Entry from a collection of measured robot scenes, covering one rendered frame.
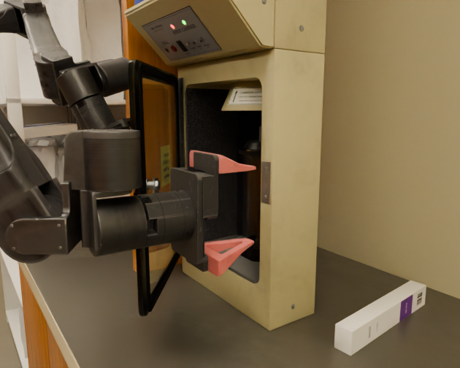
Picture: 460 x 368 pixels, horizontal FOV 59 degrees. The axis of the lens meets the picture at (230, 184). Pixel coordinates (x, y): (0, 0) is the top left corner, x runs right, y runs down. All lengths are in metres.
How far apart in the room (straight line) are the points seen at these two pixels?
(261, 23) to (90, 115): 0.31
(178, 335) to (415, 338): 0.40
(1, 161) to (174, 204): 0.17
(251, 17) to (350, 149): 0.56
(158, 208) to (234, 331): 0.37
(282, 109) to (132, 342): 0.45
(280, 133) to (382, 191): 0.45
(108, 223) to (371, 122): 0.78
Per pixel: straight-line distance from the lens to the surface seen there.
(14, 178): 0.42
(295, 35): 0.69
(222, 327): 0.76
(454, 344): 0.80
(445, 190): 0.97
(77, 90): 0.71
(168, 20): 0.77
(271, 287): 0.71
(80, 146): 0.41
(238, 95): 0.76
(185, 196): 0.45
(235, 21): 0.64
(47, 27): 1.02
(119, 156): 0.40
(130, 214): 0.42
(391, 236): 1.06
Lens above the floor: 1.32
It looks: 10 degrees down
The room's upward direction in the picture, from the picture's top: straight up
